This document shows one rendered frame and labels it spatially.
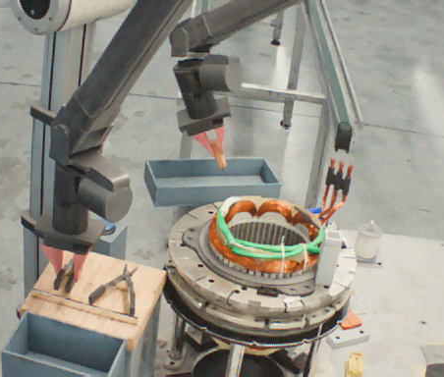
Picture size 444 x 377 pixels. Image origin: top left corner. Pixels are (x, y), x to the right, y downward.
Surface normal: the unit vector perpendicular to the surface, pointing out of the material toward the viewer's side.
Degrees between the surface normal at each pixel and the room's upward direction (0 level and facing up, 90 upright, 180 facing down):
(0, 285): 0
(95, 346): 90
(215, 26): 73
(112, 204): 90
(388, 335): 0
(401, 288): 0
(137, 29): 86
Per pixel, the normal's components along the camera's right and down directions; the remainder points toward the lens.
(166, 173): 0.27, 0.51
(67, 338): -0.20, 0.46
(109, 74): -0.56, 0.28
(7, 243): 0.13, -0.86
